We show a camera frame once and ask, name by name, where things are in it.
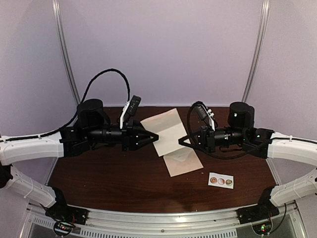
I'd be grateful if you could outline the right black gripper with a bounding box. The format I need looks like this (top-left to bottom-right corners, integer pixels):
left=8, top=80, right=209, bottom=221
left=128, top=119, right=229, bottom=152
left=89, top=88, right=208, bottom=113
left=179, top=125, right=247, bottom=154

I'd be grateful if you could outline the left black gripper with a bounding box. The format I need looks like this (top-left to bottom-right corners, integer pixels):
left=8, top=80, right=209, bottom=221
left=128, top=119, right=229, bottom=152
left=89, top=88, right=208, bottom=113
left=86, top=119, right=159, bottom=153

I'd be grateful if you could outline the beige paper envelope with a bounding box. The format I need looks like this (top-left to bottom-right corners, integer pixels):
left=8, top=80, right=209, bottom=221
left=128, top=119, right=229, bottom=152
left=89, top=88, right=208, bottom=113
left=163, top=147, right=203, bottom=177

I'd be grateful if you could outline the white paper sheet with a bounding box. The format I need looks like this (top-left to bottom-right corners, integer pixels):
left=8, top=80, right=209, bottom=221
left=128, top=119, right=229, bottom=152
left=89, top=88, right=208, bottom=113
left=141, top=108, right=186, bottom=157

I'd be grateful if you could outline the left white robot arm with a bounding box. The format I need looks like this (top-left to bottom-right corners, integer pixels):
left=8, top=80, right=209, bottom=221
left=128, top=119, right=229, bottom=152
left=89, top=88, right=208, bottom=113
left=0, top=96, right=159, bottom=220

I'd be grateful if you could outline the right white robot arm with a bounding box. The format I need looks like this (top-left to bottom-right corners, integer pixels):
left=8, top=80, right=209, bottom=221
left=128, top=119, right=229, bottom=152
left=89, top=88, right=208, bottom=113
left=178, top=101, right=317, bottom=166

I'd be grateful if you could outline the sticker sheet with three seals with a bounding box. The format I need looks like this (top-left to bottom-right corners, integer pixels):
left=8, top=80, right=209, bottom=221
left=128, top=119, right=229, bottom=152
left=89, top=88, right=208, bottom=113
left=208, top=173, right=234, bottom=189

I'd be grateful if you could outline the right circuit board with leds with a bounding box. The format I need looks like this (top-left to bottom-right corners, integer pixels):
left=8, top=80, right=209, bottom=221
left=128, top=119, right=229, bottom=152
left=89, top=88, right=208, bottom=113
left=252, top=223, right=272, bottom=236

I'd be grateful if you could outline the circuit board with leds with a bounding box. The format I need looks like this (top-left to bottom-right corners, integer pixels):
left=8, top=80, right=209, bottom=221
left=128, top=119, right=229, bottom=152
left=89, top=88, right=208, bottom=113
left=252, top=223, right=272, bottom=236
left=53, top=221, right=75, bottom=236

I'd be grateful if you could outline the left circuit board with leds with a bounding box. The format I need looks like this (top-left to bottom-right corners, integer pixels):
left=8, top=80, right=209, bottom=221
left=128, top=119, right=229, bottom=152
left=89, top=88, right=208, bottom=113
left=53, top=221, right=75, bottom=236

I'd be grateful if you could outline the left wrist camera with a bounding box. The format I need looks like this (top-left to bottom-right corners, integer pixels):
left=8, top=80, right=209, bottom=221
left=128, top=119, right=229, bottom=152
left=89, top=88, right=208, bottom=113
left=119, top=95, right=141, bottom=129

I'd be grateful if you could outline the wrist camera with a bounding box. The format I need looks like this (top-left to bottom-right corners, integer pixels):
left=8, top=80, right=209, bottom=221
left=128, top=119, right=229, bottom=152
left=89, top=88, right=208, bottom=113
left=195, top=101, right=217, bottom=130
left=119, top=95, right=141, bottom=129

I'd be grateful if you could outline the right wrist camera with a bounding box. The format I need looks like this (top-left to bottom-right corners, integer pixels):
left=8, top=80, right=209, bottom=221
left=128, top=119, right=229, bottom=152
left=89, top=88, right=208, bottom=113
left=195, top=101, right=217, bottom=130

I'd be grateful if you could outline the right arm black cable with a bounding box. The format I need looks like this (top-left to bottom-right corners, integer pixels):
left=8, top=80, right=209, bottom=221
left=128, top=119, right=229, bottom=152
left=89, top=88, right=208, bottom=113
left=186, top=101, right=263, bottom=159

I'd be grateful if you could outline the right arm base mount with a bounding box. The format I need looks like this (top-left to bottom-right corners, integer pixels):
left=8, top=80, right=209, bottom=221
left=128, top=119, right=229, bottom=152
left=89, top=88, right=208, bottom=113
left=237, top=205, right=279, bottom=225

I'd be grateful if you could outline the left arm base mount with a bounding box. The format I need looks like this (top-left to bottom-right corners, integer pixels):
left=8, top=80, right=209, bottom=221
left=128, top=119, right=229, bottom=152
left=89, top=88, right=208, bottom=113
left=43, top=205, right=88, bottom=225

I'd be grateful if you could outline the front aluminium rail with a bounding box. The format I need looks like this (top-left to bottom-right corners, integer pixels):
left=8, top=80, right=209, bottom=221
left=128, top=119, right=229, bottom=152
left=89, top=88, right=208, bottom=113
left=18, top=202, right=308, bottom=238

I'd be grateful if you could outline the right aluminium frame post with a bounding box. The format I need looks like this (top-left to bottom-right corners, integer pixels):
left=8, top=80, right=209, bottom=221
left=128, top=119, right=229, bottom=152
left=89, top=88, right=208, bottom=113
left=242, top=0, right=270, bottom=103

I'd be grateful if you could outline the aluminium frame post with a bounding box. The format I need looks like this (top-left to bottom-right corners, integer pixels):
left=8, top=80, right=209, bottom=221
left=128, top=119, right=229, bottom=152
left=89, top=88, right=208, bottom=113
left=242, top=0, right=270, bottom=103
left=52, top=0, right=80, bottom=105

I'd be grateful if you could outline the left aluminium frame post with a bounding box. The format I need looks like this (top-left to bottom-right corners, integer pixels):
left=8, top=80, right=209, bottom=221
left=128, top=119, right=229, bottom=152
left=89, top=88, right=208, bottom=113
left=52, top=0, right=80, bottom=105

